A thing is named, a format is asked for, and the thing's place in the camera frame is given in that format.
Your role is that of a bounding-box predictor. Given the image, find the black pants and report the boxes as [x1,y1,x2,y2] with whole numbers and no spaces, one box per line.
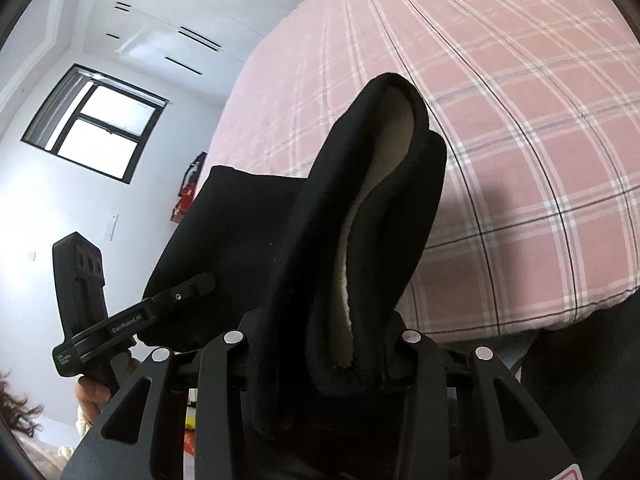
[139,73,447,479]

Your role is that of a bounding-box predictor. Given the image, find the white wardrobe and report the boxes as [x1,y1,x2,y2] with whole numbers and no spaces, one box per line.
[74,0,305,106]

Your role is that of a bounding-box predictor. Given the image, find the pink plaid bed sheet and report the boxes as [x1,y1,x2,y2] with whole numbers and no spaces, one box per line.
[207,0,639,341]

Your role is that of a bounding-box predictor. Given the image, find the person left hand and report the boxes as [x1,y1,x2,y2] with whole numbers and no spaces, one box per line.
[74,352,140,422]

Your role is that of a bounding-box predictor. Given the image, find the colourful boxes on floor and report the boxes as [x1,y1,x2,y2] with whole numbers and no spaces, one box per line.
[170,152,207,223]

